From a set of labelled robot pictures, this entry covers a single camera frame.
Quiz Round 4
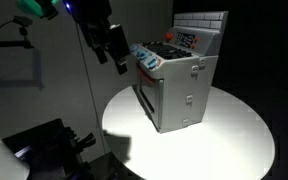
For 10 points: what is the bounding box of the red round stove knob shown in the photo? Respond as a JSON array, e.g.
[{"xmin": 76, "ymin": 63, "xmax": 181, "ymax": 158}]
[{"xmin": 165, "ymin": 32, "xmax": 173, "ymax": 42}]

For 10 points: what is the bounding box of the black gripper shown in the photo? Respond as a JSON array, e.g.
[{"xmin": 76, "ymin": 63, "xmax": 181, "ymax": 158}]
[{"xmin": 63, "ymin": 0, "xmax": 130, "ymax": 75}]

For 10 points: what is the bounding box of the grey toy stove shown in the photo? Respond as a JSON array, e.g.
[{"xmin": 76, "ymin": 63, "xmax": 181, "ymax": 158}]
[{"xmin": 130, "ymin": 11, "xmax": 229, "ymax": 133}]

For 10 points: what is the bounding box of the black camera on tripod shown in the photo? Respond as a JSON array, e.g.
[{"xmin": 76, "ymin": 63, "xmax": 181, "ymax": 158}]
[{"xmin": 0, "ymin": 16, "xmax": 33, "ymax": 49}]

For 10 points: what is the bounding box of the black equipment on floor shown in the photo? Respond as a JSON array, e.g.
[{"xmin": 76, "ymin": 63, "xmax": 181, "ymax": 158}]
[{"xmin": 3, "ymin": 118, "xmax": 142, "ymax": 180}]

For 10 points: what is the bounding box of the robot arm with teal band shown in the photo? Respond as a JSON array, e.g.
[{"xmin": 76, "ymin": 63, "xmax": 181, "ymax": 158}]
[{"xmin": 16, "ymin": 0, "xmax": 130, "ymax": 74}]

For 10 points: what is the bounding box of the blue stove knob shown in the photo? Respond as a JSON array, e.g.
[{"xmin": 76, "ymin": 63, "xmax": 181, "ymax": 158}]
[
  {"xmin": 148, "ymin": 58, "xmax": 158, "ymax": 69},
  {"xmin": 137, "ymin": 51, "xmax": 146, "ymax": 60},
  {"xmin": 132, "ymin": 47, "xmax": 140, "ymax": 55}
]

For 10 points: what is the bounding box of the orange oven door handle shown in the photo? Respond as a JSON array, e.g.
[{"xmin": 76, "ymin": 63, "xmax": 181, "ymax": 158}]
[{"xmin": 136, "ymin": 64, "xmax": 159, "ymax": 84}]

